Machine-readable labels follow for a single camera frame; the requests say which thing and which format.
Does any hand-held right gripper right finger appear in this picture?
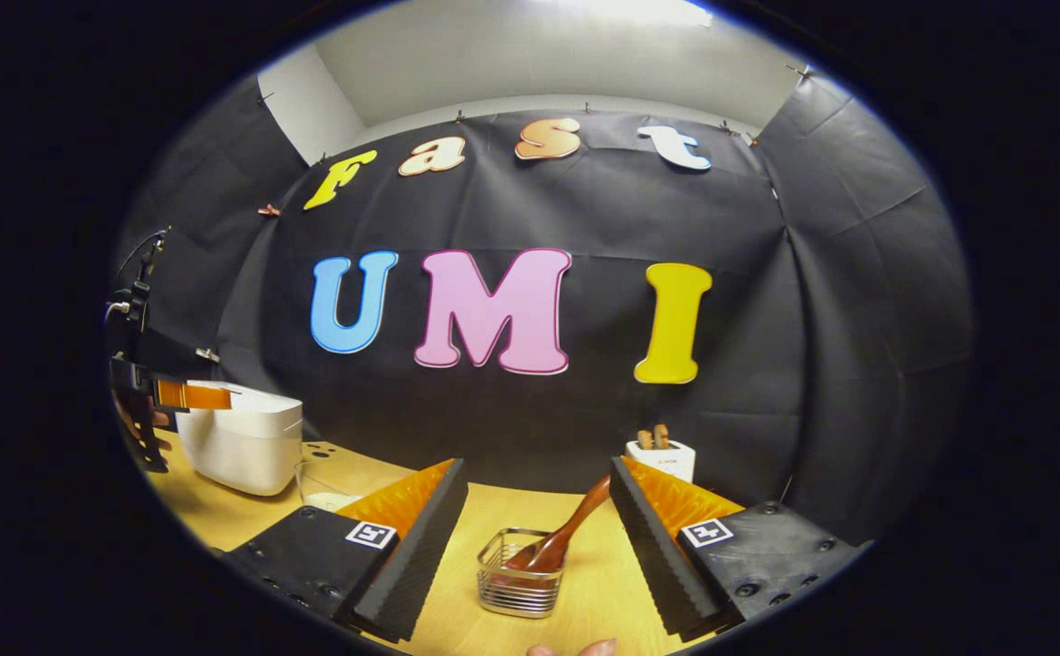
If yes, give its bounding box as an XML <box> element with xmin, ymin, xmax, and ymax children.
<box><xmin>609</xmin><ymin>455</ymin><xmax>868</xmax><ymax>639</ymax></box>

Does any clear glass bowl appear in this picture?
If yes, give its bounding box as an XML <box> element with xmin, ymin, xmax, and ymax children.
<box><xmin>294</xmin><ymin>458</ymin><xmax>376</xmax><ymax>514</ymax></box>

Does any brown wooden spoon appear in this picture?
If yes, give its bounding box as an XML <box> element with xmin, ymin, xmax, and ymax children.
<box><xmin>504</xmin><ymin>474</ymin><xmax>612</xmax><ymax>575</ymax></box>

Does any black backdrop cloth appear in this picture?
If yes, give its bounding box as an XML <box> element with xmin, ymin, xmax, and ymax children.
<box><xmin>115</xmin><ymin>68</ymin><xmax>975</xmax><ymax>548</ymax></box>

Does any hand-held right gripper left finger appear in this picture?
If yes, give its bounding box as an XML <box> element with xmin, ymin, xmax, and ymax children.
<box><xmin>220</xmin><ymin>457</ymin><xmax>470</xmax><ymax>643</ymax></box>

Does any white toaster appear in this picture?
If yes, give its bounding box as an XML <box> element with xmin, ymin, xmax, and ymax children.
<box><xmin>625</xmin><ymin>440</ymin><xmax>696</xmax><ymax>484</ymax></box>

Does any metal wire chopstick holder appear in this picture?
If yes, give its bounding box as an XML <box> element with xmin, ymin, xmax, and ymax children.
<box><xmin>477</xmin><ymin>528</ymin><xmax>567</xmax><ymax>620</ymax></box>

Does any white rice cooker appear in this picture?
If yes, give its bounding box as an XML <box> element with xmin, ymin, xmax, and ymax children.
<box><xmin>174</xmin><ymin>380</ymin><xmax>304</xmax><ymax>497</ymax></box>

